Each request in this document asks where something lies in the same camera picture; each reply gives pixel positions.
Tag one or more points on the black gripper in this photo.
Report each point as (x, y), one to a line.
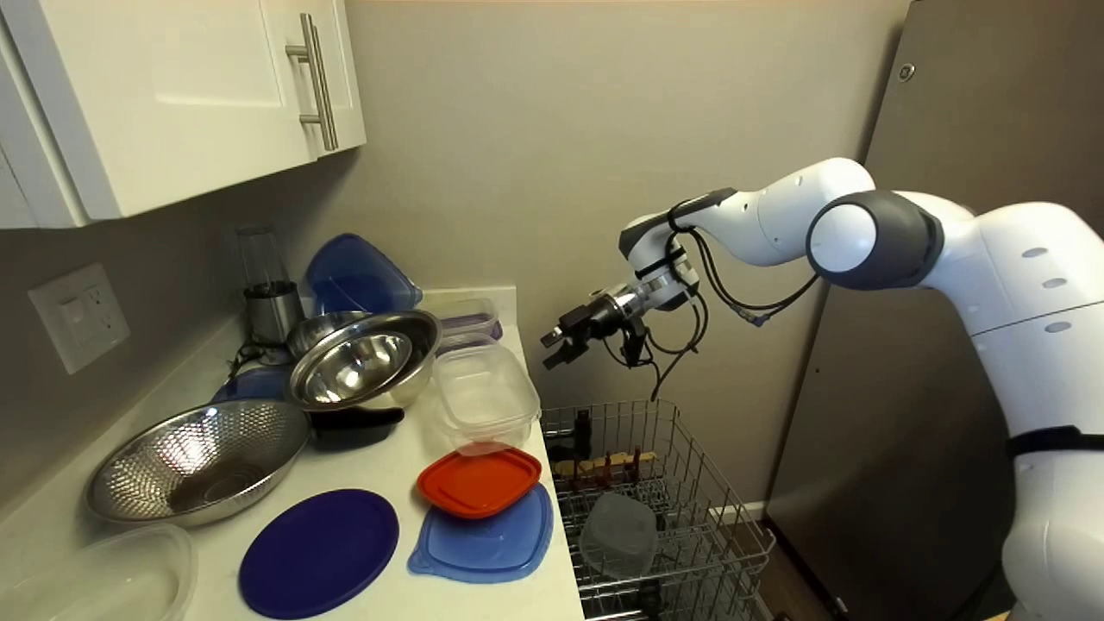
(605, 310)

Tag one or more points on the clear plastic lunch box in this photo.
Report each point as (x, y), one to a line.
(483, 390)
(443, 443)

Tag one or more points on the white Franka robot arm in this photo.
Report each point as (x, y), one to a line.
(1037, 289)

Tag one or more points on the clear container with dark lid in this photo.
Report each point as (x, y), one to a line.
(472, 330)

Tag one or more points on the dark bottle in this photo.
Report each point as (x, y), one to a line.
(579, 436)

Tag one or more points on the wooden utensil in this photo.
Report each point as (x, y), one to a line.
(605, 467)

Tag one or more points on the orange plastic lid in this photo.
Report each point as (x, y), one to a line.
(477, 484)

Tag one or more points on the grey plastic container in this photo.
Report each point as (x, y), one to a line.
(618, 537)

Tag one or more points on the steel mixing bowl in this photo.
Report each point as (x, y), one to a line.
(357, 362)

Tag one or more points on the light blue square lid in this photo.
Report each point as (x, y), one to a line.
(483, 550)

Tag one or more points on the blender jar with metal base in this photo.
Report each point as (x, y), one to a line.
(270, 306)

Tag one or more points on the dark blue round lid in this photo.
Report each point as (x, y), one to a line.
(320, 553)

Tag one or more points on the grey refrigerator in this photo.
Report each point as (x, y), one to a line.
(920, 436)

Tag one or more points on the metal colander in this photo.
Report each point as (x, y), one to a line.
(193, 459)

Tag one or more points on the large clear plastic bowl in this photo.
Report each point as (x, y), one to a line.
(90, 580)

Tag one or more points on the white wall cabinet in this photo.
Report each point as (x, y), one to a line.
(173, 91)

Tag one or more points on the white wall outlet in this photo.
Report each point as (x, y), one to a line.
(76, 317)

